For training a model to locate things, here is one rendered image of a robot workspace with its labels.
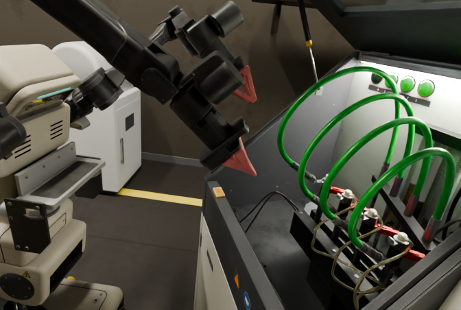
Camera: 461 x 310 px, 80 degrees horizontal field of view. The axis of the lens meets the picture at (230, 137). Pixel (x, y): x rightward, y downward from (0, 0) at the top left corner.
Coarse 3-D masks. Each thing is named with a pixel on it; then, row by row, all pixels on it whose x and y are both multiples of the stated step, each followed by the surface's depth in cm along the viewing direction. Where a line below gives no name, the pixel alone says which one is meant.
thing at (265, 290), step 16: (208, 192) 100; (208, 208) 100; (224, 208) 87; (208, 224) 101; (224, 224) 82; (240, 224) 81; (224, 240) 82; (240, 240) 75; (224, 256) 83; (240, 256) 70; (256, 256) 70; (224, 272) 83; (240, 272) 70; (256, 272) 65; (240, 288) 70; (256, 288) 61; (272, 288) 62; (240, 304) 71; (256, 304) 61; (272, 304) 58
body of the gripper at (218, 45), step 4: (216, 40) 60; (220, 40) 61; (212, 44) 59; (216, 44) 59; (220, 44) 60; (208, 48) 59; (212, 48) 59; (216, 48) 59; (220, 48) 60; (224, 48) 60; (204, 52) 60; (208, 52) 59; (224, 52) 60; (228, 52) 61; (204, 56) 60; (228, 56) 60; (232, 56) 61; (240, 56) 58; (232, 60) 61; (236, 60) 58; (240, 60) 58; (236, 64) 58
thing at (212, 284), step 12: (204, 228) 106; (204, 240) 106; (204, 252) 107; (216, 252) 92; (204, 264) 107; (216, 264) 91; (204, 276) 108; (216, 276) 92; (204, 288) 108; (216, 288) 92; (228, 288) 80; (204, 300) 109; (216, 300) 92; (228, 300) 80
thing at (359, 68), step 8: (336, 72) 65; (344, 72) 65; (352, 72) 65; (376, 72) 68; (384, 72) 68; (320, 80) 64; (328, 80) 64; (392, 80) 70; (312, 88) 64; (392, 88) 72; (304, 96) 64; (296, 104) 64; (400, 104) 74; (288, 112) 65; (400, 112) 75; (288, 120) 65; (280, 128) 66; (280, 136) 66; (392, 136) 79; (280, 144) 67; (392, 144) 79; (280, 152) 68; (392, 152) 80; (288, 160) 70
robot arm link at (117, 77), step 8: (160, 24) 104; (168, 24) 105; (160, 32) 99; (168, 32) 101; (152, 40) 98; (160, 40) 99; (168, 40) 102; (96, 72) 86; (104, 72) 88; (112, 72) 89; (120, 72) 90; (88, 80) 83; (96, 80) 84; (112, 80) 89; (120, 80) 90; (80, 88) 84; (88, 88) 84; (120, 88) 91; (112, 96) 88; (104, 104) 87
